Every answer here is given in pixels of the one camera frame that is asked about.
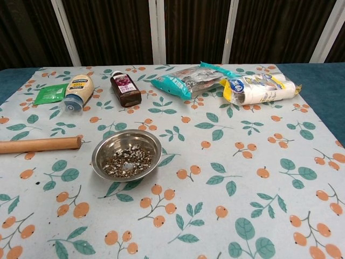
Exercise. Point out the wooden stick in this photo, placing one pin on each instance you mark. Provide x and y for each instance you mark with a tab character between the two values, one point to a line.
40	144

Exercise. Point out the stainless steel bowl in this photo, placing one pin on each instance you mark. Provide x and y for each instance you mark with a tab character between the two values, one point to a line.
129	140

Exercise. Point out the crushed dark spices and garlic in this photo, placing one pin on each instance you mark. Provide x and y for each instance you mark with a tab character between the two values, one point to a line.
121	162

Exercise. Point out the teal snack bag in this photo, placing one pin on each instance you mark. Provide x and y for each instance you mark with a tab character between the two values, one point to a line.
172	83

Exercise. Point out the floral orange fruit tablecloth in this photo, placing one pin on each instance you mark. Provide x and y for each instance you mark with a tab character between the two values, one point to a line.
242	189

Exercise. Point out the cream mayonnaise squeeze bottle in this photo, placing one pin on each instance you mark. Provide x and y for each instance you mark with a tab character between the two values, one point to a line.
79	86

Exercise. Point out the dark ribbed partition screen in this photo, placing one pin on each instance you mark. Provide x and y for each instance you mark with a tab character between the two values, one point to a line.
113	32

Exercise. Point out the green sachet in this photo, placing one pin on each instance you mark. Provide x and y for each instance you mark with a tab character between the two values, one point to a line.
48	94

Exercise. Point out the teal table cover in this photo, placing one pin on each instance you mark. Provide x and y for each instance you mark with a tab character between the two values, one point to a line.
318	89

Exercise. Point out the white frame post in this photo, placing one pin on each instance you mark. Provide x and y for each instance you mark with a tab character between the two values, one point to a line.
231	27
328	32
67	37
157	32

